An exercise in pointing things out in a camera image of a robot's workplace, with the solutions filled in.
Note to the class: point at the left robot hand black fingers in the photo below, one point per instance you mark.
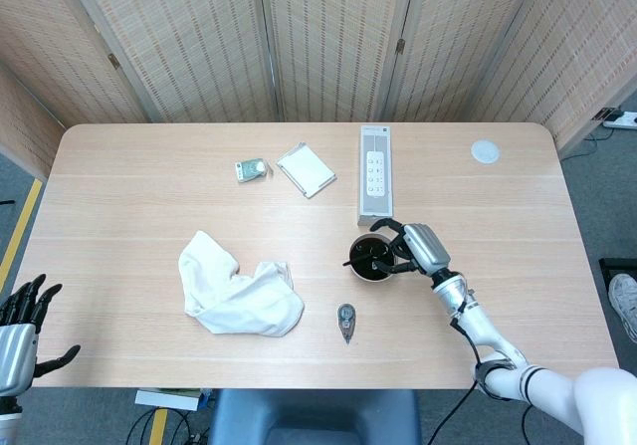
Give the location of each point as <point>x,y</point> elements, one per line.
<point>15,350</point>

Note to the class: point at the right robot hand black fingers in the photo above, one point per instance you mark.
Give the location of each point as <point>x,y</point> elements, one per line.
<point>425,248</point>

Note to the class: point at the black plastic spoon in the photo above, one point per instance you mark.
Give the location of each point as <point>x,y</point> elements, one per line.
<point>356,260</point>

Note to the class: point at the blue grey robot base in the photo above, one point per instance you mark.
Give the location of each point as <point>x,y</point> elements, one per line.
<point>313,415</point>

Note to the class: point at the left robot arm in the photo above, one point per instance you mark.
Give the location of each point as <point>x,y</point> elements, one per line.
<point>7,420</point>

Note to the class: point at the cup of dark coffee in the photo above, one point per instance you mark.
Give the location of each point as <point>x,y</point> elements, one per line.
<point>365,273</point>

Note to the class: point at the white power strip box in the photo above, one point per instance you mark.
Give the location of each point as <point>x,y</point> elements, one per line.
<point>375,176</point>

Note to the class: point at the transparent correction tape dispenser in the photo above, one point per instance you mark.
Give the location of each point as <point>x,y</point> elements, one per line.
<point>346,314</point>

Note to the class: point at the white round table grommet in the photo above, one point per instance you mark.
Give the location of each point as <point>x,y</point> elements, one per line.
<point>485,151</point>

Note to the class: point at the white notepad in clear holder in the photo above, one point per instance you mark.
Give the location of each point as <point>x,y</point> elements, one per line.
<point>306,168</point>

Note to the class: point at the black floor tray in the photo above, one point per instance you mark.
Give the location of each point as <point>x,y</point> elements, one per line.
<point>609,265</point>

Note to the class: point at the small green white packet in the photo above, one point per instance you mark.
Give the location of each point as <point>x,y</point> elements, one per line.
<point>249,169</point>

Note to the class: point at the white crumpled cloth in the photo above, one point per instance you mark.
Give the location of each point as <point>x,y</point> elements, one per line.
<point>239,300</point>

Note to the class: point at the brass screen hinge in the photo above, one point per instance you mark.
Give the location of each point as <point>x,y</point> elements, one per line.
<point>113,59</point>
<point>400,46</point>

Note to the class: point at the white sneaker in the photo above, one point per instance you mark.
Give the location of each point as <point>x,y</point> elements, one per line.
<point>624,305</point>

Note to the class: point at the white floor power strip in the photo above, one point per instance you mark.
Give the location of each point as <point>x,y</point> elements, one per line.
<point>624,119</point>

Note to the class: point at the woven folding screen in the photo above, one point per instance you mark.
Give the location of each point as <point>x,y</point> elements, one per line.
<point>199,42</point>

